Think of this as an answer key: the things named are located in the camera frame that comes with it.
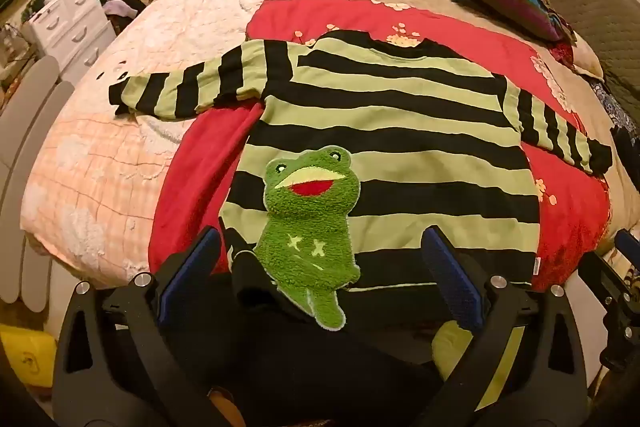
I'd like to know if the white red small pillow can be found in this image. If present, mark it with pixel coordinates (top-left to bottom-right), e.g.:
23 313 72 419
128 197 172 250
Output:
547 39 606 80

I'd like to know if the pink checkered blanket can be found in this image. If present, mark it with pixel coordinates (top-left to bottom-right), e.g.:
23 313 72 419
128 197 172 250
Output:
20 0 306 283

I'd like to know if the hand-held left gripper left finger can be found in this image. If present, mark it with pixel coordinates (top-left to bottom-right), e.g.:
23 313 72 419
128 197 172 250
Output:
54 226 237 427

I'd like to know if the dark patterned cloth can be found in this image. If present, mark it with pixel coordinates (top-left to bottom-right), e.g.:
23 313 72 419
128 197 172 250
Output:
585 77 640 170

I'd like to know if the yellow bag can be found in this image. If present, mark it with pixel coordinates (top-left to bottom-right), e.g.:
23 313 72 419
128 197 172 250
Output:
0 324 58 403

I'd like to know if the green black striped frog sweater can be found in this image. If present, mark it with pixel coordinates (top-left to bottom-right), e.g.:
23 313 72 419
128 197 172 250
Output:
109 29 613 334

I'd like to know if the white drawer cabinet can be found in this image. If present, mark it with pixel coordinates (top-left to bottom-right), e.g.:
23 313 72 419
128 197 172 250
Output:
22 0 118 85

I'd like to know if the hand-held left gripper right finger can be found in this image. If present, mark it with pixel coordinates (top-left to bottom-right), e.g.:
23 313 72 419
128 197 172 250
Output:
419 226 602 427

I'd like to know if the grey quilted headboard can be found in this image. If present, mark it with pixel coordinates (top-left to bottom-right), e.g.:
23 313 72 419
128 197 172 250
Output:
490 0 640 108

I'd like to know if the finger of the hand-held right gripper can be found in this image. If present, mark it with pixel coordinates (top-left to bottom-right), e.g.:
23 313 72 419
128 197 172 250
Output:
581 231 640 289

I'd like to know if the red floral blanket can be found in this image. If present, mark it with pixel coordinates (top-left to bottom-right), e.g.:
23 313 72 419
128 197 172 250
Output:
150 0 613 294

